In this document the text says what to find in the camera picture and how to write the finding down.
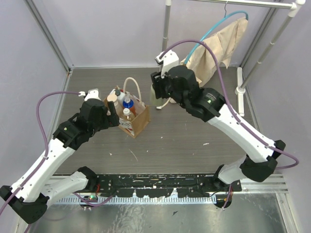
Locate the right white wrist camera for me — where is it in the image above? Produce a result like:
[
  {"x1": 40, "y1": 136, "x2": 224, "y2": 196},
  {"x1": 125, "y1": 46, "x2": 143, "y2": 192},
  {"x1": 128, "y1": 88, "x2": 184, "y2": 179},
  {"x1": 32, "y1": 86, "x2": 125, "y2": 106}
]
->
[{"x1": 155, "y1": 50, "x2": 180, "y2": 78}]

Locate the aluminium frame post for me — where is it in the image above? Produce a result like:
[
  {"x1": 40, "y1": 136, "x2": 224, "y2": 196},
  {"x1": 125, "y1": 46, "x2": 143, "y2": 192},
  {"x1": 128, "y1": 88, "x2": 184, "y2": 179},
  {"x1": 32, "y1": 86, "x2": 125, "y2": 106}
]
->
[{"x1": 25, "y1": 0, "x2": 74, "y2": 72}]

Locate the olive green lotion bottle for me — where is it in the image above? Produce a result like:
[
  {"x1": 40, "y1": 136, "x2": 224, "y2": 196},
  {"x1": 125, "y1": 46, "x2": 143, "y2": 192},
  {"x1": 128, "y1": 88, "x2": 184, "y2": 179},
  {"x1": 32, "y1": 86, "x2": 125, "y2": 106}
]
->
[{"x1": 150, "y1": 85, "x2": 171, "y2": 110}]

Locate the watermelon print canvas bag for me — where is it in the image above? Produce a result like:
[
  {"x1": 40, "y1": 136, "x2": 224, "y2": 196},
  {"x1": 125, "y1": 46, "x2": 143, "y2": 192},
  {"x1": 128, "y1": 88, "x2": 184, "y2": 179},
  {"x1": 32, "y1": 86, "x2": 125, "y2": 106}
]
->
[{"x1": 103, "y1": 77, "x2": 150, "y2": 138}]

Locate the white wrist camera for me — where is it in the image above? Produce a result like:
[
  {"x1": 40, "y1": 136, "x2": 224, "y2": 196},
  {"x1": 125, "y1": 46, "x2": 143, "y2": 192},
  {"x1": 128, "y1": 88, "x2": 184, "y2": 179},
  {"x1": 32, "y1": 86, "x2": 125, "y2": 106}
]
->
[
  {"x1": 78, "y1": 88, "x2": 101, "y2": 101},
  {"x1": 155, "y1": 50, "x2": 180, "y2": 78}
]

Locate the beige shirt on hanger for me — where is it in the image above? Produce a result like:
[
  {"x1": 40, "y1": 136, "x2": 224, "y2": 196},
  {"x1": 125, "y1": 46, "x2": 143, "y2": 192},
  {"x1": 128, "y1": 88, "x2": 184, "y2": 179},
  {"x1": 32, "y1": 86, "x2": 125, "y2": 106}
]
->
[{"x1": 180, "y1": 17, "x2": 248, "y2": 87}]

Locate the clear bottle white cap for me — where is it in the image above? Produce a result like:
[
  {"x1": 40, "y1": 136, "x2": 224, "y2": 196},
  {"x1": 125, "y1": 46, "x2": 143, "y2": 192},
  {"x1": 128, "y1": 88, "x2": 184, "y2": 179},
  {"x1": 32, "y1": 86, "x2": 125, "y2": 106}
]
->
[{"x1": 122, "y1": 108, "x2": 135, "y2": 122}]

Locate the orange bottle blue pump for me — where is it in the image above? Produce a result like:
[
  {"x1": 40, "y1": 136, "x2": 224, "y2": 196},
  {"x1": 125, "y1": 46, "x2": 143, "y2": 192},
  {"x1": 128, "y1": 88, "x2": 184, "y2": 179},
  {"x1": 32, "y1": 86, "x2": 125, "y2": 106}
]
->
[{"x1": 122, "y1": 94, "x2": 137, "y2": 116}]

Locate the white bottle dark cap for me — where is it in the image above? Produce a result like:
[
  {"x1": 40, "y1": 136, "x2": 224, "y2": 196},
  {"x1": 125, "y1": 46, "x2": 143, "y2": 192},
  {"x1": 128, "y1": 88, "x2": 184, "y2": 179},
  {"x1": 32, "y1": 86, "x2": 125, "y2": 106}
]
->
[{"x1": 110, "y1": 88, "x2": 126, "y2": 106}]

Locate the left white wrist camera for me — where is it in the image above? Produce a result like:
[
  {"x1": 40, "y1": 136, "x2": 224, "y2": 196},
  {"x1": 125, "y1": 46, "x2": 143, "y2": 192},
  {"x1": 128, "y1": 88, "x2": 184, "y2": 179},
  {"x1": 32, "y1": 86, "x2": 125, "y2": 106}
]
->
[{"x1": 78, "y1": 88, "x2": 101, "y2": 101}]

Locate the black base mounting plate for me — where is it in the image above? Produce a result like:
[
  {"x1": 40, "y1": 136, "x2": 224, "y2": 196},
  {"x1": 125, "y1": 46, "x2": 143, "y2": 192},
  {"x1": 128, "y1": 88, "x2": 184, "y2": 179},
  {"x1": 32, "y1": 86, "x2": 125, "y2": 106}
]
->
[{"x1": 80, "y1": 174, "x2": 229, "y2": 198}]

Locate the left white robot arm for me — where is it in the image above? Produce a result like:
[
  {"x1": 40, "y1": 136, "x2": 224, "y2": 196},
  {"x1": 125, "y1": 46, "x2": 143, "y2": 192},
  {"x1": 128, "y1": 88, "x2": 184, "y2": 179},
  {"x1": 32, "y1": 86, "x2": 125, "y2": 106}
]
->
[{"x1": 0, "y1": 99, "x2": 119, "y2": 224}]

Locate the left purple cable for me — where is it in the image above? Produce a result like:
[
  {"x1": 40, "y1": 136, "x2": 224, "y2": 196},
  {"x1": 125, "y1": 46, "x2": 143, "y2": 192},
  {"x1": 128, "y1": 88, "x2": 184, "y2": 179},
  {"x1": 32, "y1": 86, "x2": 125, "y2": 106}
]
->
[{"x1": 0, "y1": 91, "x2": 115, "y2": 233}]

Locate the purple cable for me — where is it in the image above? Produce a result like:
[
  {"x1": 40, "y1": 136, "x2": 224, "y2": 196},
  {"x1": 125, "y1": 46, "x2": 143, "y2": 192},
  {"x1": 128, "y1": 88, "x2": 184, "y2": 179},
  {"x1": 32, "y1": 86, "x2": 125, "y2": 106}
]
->
[
  {"x1": 0, "y1": 91, "x2": 115, "y2": 233},
  {"x1": 161, "y1": 39, "x2": 299, "y2": 210}
]

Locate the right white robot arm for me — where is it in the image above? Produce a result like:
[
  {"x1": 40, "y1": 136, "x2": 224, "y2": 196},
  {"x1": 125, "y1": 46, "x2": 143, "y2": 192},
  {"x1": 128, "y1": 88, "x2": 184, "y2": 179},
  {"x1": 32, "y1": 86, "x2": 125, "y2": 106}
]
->
[{"x1": 151, "y1": 65, "x2": 286, "y2": 191}]

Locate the metal clothes rack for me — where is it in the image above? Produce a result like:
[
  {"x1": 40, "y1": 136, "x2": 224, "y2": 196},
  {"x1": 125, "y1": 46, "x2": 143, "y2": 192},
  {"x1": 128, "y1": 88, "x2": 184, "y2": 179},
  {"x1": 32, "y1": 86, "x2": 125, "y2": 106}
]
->
[{"x1": 155, "y1": 0, "x2": 307, "y2": 117}]

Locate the teal clothes hanger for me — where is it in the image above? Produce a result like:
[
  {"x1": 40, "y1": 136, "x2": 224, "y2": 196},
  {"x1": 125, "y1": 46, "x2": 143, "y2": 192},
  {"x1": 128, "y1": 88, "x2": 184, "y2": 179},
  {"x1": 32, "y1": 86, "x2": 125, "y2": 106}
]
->
[{"x1": 184, "y1": 11, "x2": 249, "y2": 65}]

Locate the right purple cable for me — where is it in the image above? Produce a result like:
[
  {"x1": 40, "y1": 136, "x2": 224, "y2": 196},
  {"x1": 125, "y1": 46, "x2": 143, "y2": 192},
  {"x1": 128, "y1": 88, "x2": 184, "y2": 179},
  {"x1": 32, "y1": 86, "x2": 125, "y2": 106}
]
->
[{"x1": 161, "y1": 39, "x2": 299, "y2": 210}]

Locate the beige bottle round cap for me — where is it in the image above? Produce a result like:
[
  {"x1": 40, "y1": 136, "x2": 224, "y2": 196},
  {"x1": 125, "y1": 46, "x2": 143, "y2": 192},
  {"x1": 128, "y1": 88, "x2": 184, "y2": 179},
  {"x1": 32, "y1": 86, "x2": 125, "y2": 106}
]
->
[{"x1": 107, "y1": 94, "x2": 123, "y2": 116}]

